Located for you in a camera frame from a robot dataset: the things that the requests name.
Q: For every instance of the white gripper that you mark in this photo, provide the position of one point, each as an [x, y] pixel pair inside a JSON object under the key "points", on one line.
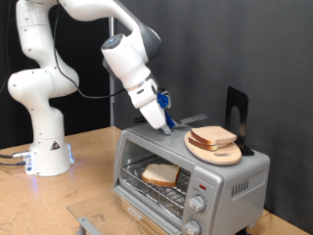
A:
{"points": [[150, 107]]}

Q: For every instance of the metal spatula with blue block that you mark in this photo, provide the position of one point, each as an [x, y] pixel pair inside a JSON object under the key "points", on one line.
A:
{"points": [[192, 119]]}

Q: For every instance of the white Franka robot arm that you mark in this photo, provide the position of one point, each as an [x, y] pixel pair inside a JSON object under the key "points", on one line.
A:
{"points": [[45, 130]]}

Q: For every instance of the silver oven knob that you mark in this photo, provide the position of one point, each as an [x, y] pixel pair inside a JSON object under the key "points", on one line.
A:
{"points": [[192, 227], [197, 203]]}

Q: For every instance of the silver toaster oven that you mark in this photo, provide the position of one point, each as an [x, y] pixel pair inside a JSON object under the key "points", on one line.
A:
{"points": [[228, 182]]}

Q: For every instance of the tan wooden bread slice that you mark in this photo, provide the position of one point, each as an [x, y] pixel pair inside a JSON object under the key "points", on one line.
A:
{"points": [[213, 134]]}

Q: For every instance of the round wooden plate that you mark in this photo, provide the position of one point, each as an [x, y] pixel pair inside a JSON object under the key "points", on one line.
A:
{"points": [[218, 156]]}

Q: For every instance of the vertical metal pole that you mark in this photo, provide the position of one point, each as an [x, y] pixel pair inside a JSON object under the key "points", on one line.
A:
{"points": [[112, 107]]}

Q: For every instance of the black backdrop curtain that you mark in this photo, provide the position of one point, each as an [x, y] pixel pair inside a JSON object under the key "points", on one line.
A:
{"points": [[91, 111]]}

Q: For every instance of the black metal bookend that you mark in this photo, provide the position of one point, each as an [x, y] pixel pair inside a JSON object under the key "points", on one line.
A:
{"points": [[243, 104]]}

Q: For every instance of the dark grey backdrop panel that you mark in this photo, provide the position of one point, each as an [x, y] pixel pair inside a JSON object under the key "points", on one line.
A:
{"points": [[212, 49]]}

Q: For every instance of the wrist camera on blue mount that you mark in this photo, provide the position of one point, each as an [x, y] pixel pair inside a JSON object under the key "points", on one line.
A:
{"points": [[163, 99]]}

